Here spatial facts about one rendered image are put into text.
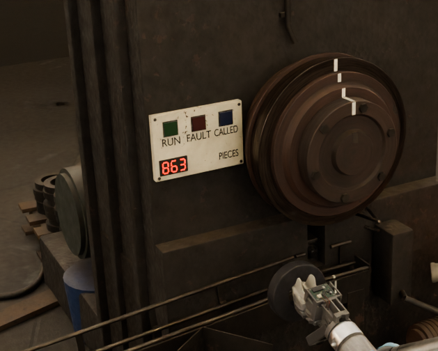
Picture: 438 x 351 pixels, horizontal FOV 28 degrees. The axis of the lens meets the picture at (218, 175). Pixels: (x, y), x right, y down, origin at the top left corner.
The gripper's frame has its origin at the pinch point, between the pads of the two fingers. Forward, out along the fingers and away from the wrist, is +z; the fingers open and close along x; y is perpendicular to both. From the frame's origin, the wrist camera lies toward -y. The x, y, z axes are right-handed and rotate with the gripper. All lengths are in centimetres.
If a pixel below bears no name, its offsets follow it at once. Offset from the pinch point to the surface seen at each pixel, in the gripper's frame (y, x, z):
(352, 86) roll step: 37, -27, 27
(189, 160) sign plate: 16.6, 13.2, 37.9
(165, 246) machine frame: -5.2, 22.3, 31.4
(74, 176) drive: -55, 14, 138
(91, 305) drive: -89, 22, 100
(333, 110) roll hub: 35.2, -18.5, 20.8
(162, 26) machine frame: 51, 17, 49
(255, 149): 22.1, -1.7, 29.1
